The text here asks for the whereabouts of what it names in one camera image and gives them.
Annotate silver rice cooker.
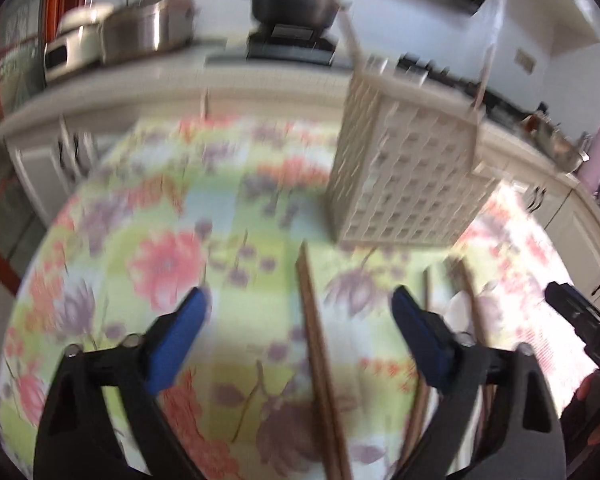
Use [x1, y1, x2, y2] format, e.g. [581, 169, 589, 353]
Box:
[100, 0, 197, 64]

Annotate white electric cooker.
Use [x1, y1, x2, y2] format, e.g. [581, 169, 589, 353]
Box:
[43, 4, 115, 84]

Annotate white plastic utensil basket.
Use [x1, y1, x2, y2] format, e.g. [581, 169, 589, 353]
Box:
[324, 57, 501, 250]

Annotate black cooking pot with lid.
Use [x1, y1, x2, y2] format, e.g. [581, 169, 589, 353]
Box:
[237, 0, 355, 28]

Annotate white kitchen counter cabinets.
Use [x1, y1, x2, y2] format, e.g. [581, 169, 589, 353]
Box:
[0, 55, 600, 311]

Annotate black glass gas cooktop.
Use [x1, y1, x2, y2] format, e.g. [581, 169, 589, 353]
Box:
[204, 24, 486, 93]

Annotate white upper cabinet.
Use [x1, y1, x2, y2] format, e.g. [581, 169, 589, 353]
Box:
[472, 0, 600, 58]

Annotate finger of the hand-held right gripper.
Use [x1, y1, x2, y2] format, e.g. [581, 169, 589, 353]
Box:
[545, 282, 600, 358]

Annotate person's right hand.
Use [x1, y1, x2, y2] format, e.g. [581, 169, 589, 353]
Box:
[576, 373, 600, 406]

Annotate white ceramic spoon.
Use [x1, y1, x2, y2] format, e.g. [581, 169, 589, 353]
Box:
[442, 287, 476, 333]

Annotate floral tablecloth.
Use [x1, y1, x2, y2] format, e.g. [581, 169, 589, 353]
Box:
[0, 114, 598, 480]

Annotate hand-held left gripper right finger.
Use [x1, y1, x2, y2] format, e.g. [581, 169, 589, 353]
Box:
[391, 285, 567, 480]

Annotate gold wall switch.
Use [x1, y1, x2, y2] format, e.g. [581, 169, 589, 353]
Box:
[515, 48, 537, 76]

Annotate large steel bowl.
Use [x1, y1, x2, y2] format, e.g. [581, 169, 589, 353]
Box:
[542, 122, 584, 173]

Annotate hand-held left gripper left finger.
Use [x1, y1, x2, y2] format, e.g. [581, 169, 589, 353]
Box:
[32, 286, 213, 480]

